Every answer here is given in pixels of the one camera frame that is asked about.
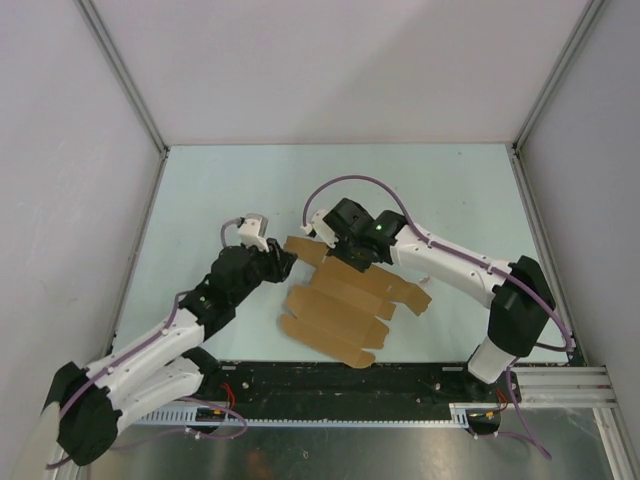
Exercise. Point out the aluminium corner post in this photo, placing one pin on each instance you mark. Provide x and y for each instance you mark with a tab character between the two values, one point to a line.
576	41
106	44

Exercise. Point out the aluminium frame rail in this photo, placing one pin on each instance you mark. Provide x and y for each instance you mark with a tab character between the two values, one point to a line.
580	387

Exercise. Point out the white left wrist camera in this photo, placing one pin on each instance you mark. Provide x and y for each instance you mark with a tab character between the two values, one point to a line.
251	231

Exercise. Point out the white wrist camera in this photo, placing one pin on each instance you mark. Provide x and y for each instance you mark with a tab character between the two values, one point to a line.
251	231
317	227

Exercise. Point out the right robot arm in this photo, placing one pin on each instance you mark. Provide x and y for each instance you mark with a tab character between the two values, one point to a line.
516	294

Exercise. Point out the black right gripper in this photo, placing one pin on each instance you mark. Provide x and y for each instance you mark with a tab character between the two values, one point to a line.
360	265

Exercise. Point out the right aluminium corner post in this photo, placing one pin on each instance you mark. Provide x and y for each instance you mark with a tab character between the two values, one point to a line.
576	41

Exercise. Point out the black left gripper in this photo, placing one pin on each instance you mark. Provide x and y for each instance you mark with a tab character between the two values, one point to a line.
279	261

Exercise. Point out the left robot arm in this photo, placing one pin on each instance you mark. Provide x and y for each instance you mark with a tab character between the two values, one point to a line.
99	401

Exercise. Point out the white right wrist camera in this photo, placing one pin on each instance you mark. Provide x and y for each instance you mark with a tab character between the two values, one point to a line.
317	227

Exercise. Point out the brown cardboard box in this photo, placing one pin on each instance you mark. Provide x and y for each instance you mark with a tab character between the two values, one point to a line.
341	312

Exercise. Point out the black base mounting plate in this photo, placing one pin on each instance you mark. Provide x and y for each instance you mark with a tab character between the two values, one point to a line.
350	407

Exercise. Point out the left aluminium corner post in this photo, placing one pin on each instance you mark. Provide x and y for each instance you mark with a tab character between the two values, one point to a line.
106	44

